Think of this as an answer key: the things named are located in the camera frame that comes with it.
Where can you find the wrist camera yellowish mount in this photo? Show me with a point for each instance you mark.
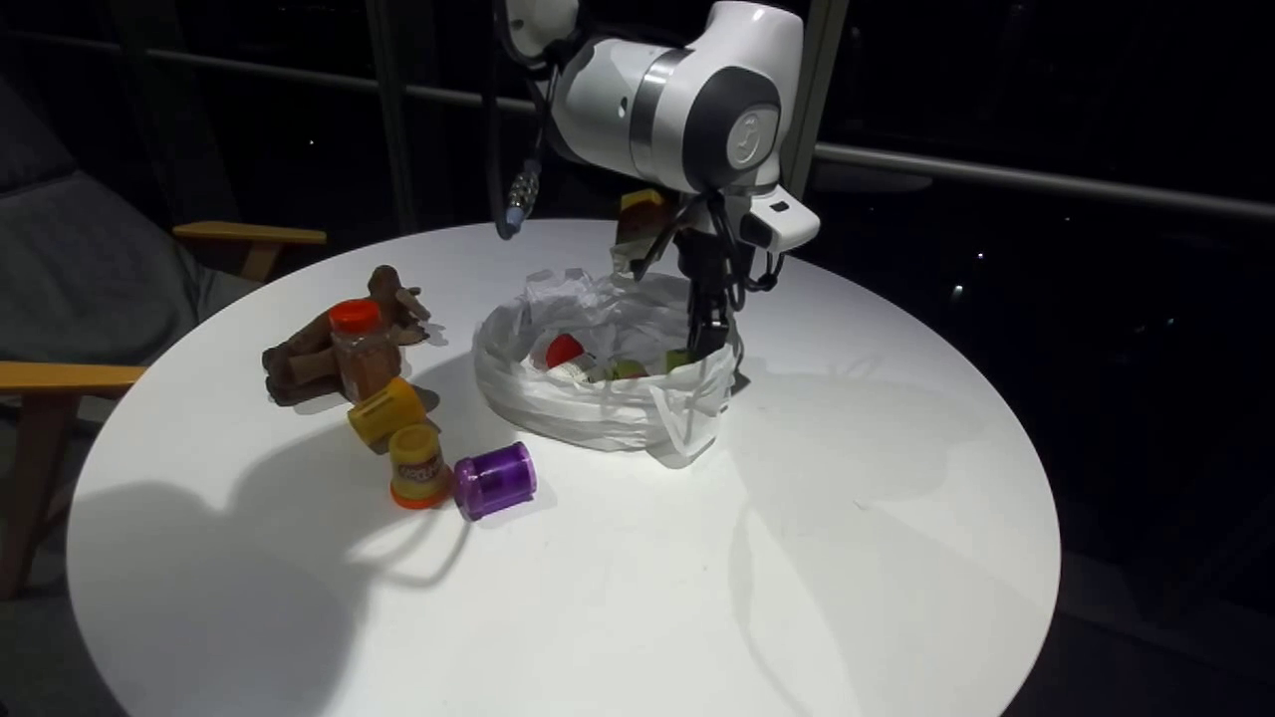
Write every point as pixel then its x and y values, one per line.
pixel 639 223

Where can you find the dark window post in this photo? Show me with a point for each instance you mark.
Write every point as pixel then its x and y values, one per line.
pixel 394 133

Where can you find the purple transparent container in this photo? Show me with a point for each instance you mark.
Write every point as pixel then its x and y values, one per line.
pixel 494 478

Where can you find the white clear plastic bowl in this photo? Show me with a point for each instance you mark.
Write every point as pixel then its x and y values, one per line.
pixel 584 410

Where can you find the small red round container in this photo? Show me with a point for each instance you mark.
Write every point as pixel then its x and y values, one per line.
pixel 564 348

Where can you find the gray horizontal railing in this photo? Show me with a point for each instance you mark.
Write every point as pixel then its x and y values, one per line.
pixel 1060 181

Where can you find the gray armchair wooden armrests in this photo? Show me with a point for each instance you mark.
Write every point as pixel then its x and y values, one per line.
pixel 81 263

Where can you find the brown plush moose toy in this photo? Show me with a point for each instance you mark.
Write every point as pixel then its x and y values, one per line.
pixel 299 364

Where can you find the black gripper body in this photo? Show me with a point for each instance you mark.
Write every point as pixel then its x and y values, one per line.
pixel 709 271

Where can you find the light gray window post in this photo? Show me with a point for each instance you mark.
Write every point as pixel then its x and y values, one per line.
pixel 810 145

